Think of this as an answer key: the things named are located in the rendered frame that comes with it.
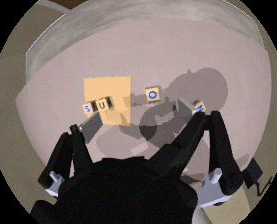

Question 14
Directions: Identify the tan flat mat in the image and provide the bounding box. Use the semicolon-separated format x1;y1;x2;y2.
84;77;131;126

